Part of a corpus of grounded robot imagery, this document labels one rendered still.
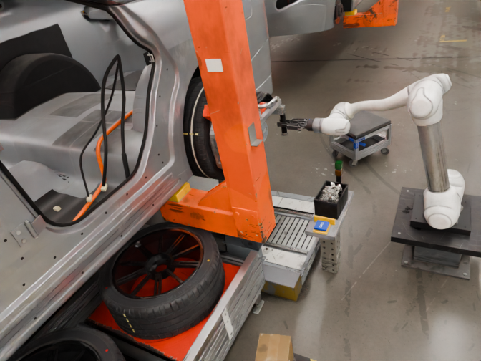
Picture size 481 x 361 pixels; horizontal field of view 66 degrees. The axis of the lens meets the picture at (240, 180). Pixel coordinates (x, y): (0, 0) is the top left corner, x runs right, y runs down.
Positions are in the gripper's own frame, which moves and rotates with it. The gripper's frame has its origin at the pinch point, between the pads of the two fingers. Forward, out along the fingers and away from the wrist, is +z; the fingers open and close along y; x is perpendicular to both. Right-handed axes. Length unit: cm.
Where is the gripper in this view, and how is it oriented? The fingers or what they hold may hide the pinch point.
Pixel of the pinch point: (283, 122)
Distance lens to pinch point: 242.9
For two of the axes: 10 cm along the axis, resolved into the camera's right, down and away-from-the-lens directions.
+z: -8.8, -1.3, 4.6
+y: 4.5, -5.6, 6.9
